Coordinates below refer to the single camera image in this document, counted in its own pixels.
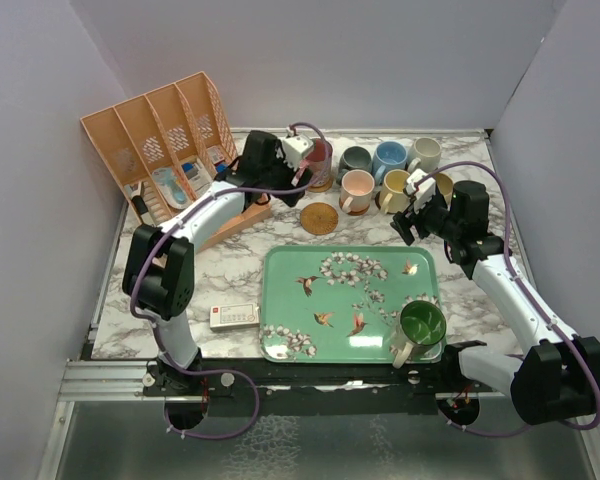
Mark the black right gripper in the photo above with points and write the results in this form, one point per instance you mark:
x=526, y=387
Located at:
x=406, y=220

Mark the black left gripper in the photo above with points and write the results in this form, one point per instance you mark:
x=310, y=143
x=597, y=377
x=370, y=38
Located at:
x=291, y=172

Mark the tan ceramic mug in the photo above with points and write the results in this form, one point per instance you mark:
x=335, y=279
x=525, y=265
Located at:
x=445, y=185

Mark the red ceramic mug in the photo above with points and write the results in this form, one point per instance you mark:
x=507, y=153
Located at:
x=318, y=163

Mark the yellow ceramic mug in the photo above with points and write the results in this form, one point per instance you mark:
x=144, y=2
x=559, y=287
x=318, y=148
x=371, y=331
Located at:
x=392, y=198

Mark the cream ceramic mug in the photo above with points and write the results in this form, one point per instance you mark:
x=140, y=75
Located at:
x=424, y=154

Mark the grey ceramic mug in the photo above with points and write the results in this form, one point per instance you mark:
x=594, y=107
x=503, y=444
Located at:
x=354, y=158

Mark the pink ceramic mug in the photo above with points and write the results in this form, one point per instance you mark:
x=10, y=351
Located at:
x=356, y=191

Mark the blue ceramic mug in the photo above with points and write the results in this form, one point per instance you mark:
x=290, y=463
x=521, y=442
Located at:
x=388, y=156

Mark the green floral mug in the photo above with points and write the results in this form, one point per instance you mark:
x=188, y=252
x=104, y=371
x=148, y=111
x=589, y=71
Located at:
x=420, y=328

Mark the green floral tray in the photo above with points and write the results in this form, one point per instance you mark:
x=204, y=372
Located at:
x=334, y=304

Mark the light wooden coaster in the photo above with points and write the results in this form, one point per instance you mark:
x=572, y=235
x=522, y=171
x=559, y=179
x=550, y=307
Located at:
x=358, y=212

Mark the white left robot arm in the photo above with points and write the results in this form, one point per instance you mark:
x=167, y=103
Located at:
x=159, y=275

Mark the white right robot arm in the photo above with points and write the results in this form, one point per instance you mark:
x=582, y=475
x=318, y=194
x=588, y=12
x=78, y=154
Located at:
x=558, y=378

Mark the white red small box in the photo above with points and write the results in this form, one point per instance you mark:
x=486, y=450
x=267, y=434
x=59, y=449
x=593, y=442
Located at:
x=217, y=155

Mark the white printed paper pack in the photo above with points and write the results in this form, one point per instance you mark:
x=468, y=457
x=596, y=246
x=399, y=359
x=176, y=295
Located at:
x=198, y=177

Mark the light blue packaged tool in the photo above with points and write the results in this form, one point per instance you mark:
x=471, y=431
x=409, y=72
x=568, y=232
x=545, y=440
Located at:
x=172, y=188

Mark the orange plastic file organizer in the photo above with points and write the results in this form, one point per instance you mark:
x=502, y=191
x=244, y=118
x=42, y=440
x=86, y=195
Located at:
x=164, y=127

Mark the white small card box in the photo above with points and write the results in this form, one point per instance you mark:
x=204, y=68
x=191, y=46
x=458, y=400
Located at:
x=234, y=316

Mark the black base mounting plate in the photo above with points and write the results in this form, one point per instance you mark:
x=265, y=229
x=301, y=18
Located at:
x=223, y=398

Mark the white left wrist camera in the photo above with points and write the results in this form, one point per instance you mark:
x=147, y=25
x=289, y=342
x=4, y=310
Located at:
x=296, y=148

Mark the black handled utility tool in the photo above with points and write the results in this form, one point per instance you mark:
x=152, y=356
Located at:
x=136, y=195

